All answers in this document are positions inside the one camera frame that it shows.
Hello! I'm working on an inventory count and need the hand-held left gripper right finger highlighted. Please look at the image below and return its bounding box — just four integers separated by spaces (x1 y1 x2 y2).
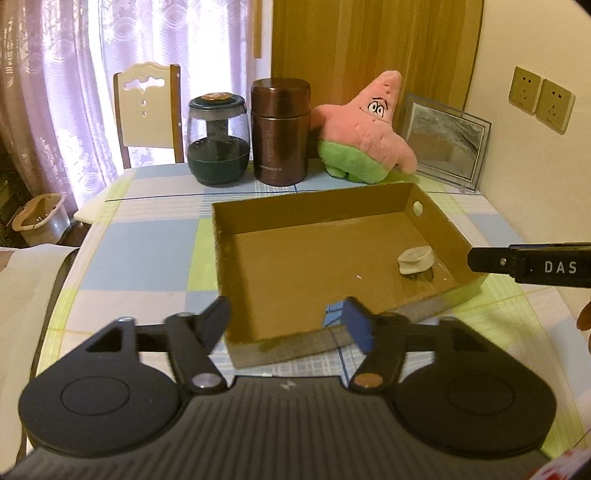
342 296 485 395

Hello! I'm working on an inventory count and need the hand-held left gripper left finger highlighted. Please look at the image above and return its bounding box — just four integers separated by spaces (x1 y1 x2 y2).
85 295 232 395

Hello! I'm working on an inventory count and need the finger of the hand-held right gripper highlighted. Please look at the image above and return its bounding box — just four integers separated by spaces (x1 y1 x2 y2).
467 244 591 289

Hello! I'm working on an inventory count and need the white round lid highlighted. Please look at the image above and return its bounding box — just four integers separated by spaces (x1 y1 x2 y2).
398 248 437 278

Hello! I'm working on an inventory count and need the brown cardboard box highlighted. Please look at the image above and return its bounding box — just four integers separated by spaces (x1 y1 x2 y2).
211 181 489 370

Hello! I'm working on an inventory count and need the checkered tablecloth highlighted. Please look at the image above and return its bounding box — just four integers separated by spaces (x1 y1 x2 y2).
28 162 591 462

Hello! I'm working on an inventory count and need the glass jar with green lid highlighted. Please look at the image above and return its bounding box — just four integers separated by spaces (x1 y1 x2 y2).
186 92 253 188

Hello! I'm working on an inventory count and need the pink starfish plush toy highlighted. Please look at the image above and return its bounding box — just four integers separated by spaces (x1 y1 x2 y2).
311 70 419 184

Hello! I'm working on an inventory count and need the pale cloth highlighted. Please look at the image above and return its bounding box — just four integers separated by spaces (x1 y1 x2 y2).
0 246 80 464

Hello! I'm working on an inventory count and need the brown metal thermos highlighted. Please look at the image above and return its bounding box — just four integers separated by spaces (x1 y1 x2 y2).
250 78 313 188

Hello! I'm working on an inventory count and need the beige plastic bucket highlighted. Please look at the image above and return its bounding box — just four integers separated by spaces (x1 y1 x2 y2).
11 193 73 248

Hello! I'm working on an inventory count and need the cream wooden chair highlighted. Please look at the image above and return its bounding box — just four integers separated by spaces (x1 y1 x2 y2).
113 64 186 169

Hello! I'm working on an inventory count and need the red white printed card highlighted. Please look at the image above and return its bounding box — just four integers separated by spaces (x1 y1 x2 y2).
538 450 591 480

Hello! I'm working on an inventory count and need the wooden door panel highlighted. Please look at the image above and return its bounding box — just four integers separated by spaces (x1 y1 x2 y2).
271 0 485 139

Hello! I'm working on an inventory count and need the pale purple curtain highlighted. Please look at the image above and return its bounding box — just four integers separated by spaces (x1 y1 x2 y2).
0 0 274 210

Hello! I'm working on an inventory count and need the glass picture frame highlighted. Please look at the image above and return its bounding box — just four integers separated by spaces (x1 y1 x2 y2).
399 93 493 193

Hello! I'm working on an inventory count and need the beige wall socket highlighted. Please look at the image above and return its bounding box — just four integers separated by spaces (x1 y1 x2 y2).
508 66 544 116
536 78 577 136

